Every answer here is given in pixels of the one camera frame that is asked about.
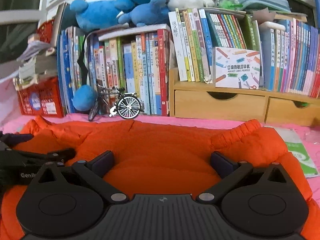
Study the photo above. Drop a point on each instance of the stack of papers and magazines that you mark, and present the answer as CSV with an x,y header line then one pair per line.
x,y
36,65

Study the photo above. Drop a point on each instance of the row of books left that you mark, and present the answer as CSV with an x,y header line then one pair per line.
x,y
137,59

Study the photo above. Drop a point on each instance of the wooden drawer organizer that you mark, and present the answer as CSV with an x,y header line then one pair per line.
x,y
204,101

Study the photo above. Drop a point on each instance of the row of books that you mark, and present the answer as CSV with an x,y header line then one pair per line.
x,y
288,47
137,59

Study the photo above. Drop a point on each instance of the green white booklet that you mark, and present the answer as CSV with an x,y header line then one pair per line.
x,y
296,147

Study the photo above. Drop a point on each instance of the upper red basket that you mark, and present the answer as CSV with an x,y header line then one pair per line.
x,y
45,31

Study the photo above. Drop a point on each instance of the label printer box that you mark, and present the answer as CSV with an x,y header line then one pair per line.
x,y
236,68

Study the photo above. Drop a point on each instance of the blue plush ball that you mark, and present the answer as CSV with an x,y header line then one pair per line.
x,y
84,98

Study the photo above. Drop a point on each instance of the miniature black bicycle model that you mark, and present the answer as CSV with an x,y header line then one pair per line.
x,y
126,105

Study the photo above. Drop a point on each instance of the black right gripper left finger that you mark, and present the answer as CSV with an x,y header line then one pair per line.
x,y
64,201

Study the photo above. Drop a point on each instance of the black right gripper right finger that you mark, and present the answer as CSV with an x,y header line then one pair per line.
x,y
261,202

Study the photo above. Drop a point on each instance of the red plastic crate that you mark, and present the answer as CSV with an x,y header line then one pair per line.
x,y
41,99

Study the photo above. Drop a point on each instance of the orange puffer jacket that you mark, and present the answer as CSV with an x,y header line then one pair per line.
x,y
166,159

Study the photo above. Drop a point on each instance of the row of books right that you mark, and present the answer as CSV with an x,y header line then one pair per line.
x,y
288,47

